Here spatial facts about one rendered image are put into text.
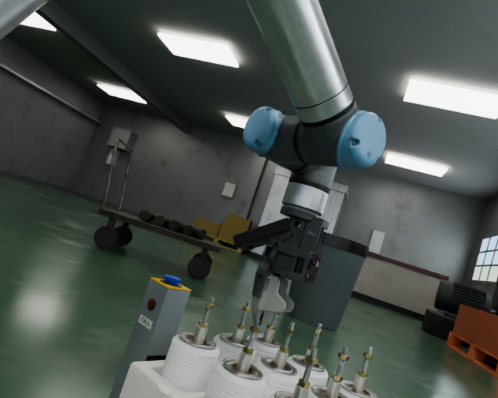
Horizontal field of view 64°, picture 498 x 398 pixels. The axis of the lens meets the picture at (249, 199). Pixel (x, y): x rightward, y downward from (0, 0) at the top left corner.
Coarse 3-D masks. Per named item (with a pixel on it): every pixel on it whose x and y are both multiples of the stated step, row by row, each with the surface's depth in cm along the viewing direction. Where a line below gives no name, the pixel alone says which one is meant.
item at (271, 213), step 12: (276, 168) 942; (276, 180) 940; (288, 180) 932; (276, 192) 935; (336, 192) 900; (348, 192) 943; (276, 204) 930; (336, 204) 895; (264, 216) 932; (276, 216) 925; (288, 216) 918; (324, 216) 897; (336, 216) 890; (336, 228) 965; (252, 252) 929
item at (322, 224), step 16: (288, 208) 68; (304, 224) 69; (320, 224) 67; (272, 240) 69; (288, 240) 69; (304, 240) 68; (320, 240) 68; (272, 256) 68; (288, 256) 68; (304, 256) 65; (320, 256) 69; (272, 272) 72; (288, 272) 67; (304, 272) 66
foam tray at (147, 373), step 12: (132, 372) 74; (144, 372) 73; (156, 372) 77; (132, 384) 73; (144, 384) 72; (156, 384) 70; (168, 384) 71; (120, 396) 74; (132, 396) 73; (144, 396) 71; (156, 396) 69; (168, 396) 67; (180, 396) 68; (192, 396) 69
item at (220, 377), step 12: (216, 372) 67; (228, 372) 66; (216, 384) 66; (228, 384) 65; (240, 384) 64; (252, 384) 65; (264, 384) 67; (204, 396) 68; (216, 396) 65; (228, 396) 64; (240, 396) 64; (252, 396) 65
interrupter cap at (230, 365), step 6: (222, 360) 69; (228, 360) 71; (234, 360) 72; (228, 366) 68; (234, 366) 69; (252, 366) 72; (234, 372) 66; (240, 372) 67; (252, 372) 69; (258, 372) 70; (246, 378) 65; (252, 378) 66; (258, 378) 67
